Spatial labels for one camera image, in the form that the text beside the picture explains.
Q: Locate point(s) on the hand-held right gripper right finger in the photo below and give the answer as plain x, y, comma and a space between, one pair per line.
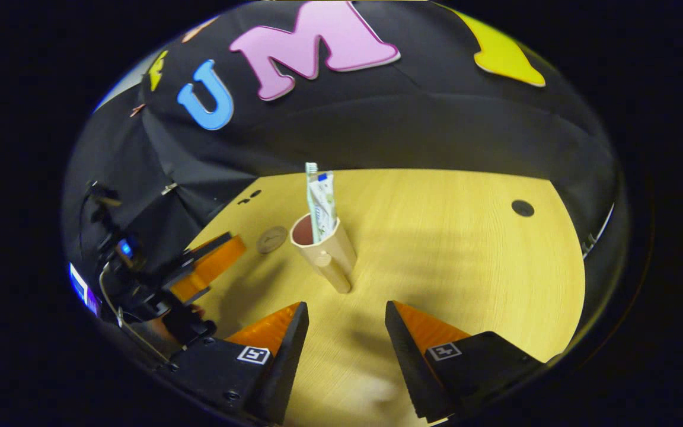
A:
412, 367

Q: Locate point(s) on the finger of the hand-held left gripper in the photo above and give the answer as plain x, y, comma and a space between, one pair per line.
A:
208, 248
214, 267

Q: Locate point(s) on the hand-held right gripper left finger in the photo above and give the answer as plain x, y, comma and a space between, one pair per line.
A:
285, 367

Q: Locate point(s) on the round brown coaster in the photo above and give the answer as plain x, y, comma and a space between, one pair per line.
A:
271, 239

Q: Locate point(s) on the beige cup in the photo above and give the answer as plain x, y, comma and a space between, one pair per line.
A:
332, 255

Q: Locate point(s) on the white toothpaste tube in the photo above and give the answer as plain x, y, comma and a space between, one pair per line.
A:
322, 207

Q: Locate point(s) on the wooden desktop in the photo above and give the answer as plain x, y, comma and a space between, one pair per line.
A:
466, 267

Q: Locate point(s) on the black round desktop grommet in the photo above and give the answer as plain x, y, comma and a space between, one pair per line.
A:
522, 207

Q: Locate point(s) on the glowing blue screen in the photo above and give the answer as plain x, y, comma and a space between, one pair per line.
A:
83, 289

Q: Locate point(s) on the silver backdrop clip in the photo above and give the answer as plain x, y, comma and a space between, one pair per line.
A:
169, 188

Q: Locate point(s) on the orange backdrop clip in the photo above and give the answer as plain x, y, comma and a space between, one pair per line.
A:
137, 110

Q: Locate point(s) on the black backdrop cloth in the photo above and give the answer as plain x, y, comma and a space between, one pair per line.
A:
407, 130

